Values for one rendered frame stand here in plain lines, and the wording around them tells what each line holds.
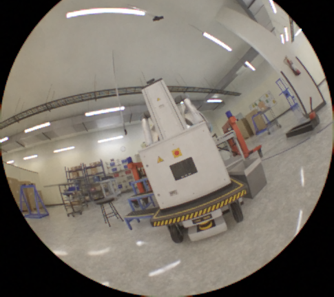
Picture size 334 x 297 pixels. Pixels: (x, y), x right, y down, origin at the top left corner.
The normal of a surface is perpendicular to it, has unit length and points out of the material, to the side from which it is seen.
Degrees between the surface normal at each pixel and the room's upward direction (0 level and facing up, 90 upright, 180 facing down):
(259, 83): 90
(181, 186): 90
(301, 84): 90
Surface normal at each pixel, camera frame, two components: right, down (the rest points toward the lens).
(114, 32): 0.36, 0.88
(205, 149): -0.22, -0.23
